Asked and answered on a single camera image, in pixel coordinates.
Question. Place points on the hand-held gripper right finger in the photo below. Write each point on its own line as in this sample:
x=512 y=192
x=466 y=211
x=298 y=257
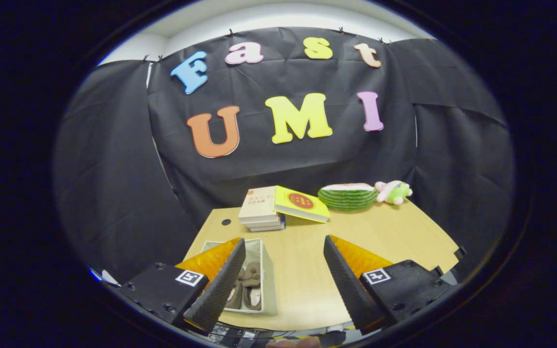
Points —
x=351 y=290

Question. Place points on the yellow book with red circle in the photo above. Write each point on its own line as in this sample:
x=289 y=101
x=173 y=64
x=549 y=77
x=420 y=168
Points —
x=302 y=203

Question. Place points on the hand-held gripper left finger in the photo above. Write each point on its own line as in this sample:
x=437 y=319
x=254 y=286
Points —
x=220 y=290

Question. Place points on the beige cover book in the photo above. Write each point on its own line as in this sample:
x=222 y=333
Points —
x=256 y=205

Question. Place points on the black table clamp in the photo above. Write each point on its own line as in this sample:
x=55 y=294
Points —
x=439 y=270
x=460 y=253

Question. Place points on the blue-grey book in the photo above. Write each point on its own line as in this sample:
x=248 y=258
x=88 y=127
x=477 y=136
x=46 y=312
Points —
x=269 y=229

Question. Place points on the pale fabric storage box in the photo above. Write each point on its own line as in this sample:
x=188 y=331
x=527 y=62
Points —
x=269 y=285

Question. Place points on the pink and green plush toy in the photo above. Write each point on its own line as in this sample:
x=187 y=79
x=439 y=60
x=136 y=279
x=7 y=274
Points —
x=397 y=192

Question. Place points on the brown suede shoe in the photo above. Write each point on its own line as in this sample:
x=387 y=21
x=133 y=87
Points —
x=236 y=297
x=253 y=285

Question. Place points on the watermelon slice plush toy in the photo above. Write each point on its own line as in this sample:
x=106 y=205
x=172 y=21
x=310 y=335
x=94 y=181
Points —
x=348 y=199

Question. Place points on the white book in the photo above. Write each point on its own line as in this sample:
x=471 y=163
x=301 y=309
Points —
x=264 y=224

